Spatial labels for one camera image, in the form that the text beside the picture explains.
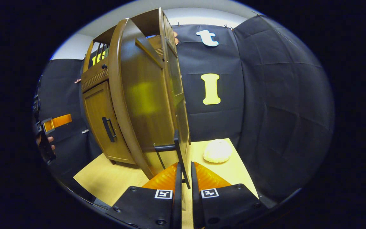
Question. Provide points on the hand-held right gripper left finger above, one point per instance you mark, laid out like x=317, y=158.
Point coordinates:
x=178, y=203

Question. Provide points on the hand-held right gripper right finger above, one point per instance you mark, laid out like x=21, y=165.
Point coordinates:
x=195, y=203

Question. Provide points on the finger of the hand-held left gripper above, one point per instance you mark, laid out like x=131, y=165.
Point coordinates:
x=48, y=124
x=47, y=152

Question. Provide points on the wooden cabinet door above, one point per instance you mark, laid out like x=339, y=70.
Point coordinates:
x=145, y=111
x=98, y=108

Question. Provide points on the wooden double-door shoe cabinet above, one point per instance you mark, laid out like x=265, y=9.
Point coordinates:
x=151, y=20

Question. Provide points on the white round ribbed object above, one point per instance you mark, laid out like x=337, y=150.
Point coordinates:
x=218, y=151

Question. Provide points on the wooden drawer with black knob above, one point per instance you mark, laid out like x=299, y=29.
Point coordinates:
x=94, y=78

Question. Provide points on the yellow wood-grain floor mat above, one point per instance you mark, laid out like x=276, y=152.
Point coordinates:
x=106, y=181

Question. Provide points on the dark metal clip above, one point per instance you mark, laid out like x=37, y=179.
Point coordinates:
x=228, y=27
x=256, y=13

